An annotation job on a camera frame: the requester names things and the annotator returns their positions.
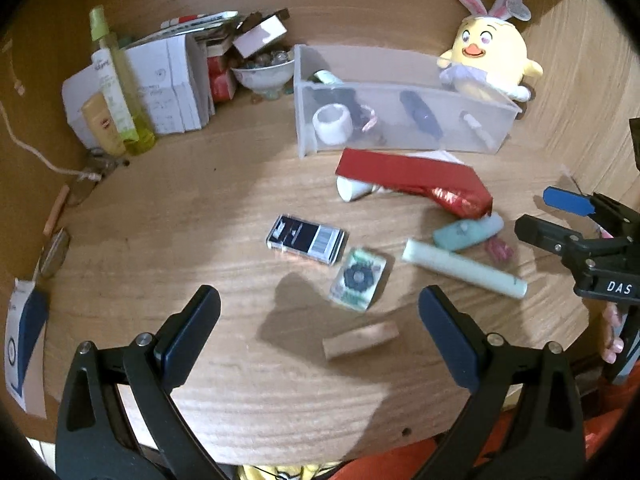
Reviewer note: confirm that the white blue paper card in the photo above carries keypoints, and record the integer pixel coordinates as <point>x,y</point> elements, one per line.
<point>25,340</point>

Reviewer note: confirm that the olive green glass bottle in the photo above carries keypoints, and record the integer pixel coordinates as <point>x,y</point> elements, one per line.
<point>327,77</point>

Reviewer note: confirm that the white lip gloss tube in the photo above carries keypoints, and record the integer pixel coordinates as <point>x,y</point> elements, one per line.
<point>477,129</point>

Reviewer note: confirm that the white bowl with marbles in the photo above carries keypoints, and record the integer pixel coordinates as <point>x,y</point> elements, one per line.
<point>262,77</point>

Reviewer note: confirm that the small black cardboard box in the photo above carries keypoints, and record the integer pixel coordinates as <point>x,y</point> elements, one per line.
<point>305,237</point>

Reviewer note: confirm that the clear plastic bin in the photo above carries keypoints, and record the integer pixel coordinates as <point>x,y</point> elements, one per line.
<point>390,75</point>

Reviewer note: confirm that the person's orange clothing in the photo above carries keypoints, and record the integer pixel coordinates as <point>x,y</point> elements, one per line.
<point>380,470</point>

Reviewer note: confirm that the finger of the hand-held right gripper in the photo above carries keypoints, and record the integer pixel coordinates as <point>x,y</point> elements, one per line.
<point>545,232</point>
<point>570,201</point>

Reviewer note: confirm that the wooden pencil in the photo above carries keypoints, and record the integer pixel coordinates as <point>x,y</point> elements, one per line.
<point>56,210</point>

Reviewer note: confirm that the yellow-green spray bottle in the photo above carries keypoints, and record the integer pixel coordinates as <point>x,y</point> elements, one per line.
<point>122,105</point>

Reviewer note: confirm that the pale cosmetic squeeze tube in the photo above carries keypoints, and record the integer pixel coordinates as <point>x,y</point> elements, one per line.
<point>350,190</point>

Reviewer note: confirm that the light green stick tube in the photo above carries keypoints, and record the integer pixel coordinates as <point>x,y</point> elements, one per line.
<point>460,267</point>

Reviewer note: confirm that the yellow soft toy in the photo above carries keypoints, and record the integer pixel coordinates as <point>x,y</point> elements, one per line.
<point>280,472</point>

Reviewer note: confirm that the small yellow tube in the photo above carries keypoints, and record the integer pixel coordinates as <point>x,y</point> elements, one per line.
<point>102,127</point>

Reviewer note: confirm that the tan wooden stick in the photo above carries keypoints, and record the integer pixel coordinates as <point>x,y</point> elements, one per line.
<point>360,341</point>

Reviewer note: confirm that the red white marker pen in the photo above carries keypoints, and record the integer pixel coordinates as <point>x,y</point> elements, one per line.
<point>200,18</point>

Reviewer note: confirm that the teal small tube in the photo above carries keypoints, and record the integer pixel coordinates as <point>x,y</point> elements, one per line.
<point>465,232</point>

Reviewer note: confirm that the red cardboard box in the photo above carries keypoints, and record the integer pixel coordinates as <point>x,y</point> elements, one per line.
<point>222,82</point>

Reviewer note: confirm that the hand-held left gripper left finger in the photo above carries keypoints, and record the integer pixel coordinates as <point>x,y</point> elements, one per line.
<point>185,340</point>

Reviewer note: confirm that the yellow chick plush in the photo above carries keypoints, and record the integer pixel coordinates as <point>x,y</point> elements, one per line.
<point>487,45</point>

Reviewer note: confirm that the red foil packet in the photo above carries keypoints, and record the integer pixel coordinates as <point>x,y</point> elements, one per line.
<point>415,175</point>

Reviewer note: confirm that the small white cardboard box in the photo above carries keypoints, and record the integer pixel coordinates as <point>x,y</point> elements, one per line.
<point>260,37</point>

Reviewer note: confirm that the small packet green label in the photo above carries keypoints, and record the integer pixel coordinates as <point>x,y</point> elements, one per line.
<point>357,277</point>

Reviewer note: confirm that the eyeglasses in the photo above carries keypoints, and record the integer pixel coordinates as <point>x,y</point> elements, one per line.
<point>55,255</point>

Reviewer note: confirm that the pink glass trinket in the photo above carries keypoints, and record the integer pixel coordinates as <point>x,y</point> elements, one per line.
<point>500,251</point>

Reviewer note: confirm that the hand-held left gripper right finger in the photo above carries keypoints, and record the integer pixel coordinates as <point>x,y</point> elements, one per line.
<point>450,340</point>

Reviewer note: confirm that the person's right hand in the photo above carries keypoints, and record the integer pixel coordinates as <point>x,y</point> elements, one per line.
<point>611,325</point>

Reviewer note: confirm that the white tape roll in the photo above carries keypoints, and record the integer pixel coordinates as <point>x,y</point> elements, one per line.
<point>332,125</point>

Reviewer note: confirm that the small black bottle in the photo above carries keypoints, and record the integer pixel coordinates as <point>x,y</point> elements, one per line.
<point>350,101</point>

